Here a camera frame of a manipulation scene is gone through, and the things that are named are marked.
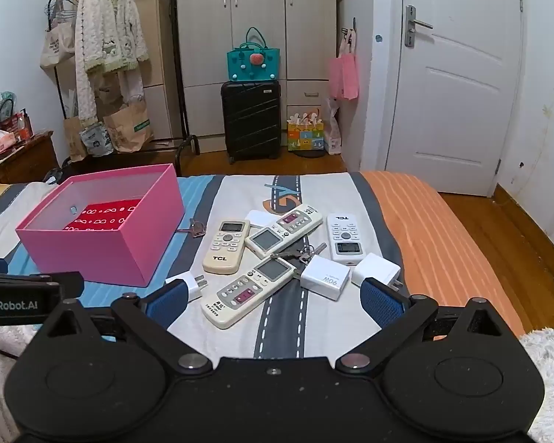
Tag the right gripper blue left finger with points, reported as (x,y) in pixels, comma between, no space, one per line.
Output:
(146,320)

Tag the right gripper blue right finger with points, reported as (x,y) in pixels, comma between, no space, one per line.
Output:
(399,318)

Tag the small white charger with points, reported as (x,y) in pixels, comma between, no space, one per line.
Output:
(376,267)
(194,284)

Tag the pink cardboard box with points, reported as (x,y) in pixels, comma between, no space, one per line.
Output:
(128,256)

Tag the white 90W charger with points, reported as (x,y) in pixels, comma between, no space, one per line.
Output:
(325,277)

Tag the white Qunda remote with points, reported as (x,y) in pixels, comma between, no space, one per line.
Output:
(237,299)
(287,230)

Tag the cream TCL remote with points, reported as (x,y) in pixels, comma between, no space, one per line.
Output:
(227,247)

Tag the white TCL remote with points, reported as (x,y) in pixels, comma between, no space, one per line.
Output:
(345,241)

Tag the silver key bunch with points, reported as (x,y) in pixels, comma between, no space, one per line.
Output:
(299,258)

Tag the red printed paper bag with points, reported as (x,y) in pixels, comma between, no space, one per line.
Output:
(106,216)

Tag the striped bed sheet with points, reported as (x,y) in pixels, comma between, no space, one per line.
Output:
(399,217)

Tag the wooden nightstand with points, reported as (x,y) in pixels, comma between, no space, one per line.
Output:
(30,162)

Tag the white fluffy blanket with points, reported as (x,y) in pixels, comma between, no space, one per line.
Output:
(540,346)

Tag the white plastic bag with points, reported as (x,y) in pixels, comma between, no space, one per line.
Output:
(332,134)

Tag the black clothes rack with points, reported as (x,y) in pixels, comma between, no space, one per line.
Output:
(164,91)

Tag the brown paper bag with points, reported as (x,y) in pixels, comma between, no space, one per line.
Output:
(130,127)

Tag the colourful gift bag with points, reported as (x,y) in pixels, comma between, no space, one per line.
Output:
(305,131)

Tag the white door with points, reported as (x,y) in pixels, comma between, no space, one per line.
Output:
(455,94)

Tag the black suitcase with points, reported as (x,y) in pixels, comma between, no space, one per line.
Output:
(252,119)

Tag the pink hanging bag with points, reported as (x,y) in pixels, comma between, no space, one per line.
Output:
(343,74)

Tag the canvas tote bag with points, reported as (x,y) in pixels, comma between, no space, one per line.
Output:
(59,45)

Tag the teal tote bag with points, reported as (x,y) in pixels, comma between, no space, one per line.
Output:
(253,60)

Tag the white knit cardigan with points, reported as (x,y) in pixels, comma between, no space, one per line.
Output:
(109,39)

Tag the beige wardrobe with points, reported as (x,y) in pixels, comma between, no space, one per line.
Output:
(304,31)

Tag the silver door handle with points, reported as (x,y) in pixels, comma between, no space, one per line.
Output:
(410,24)

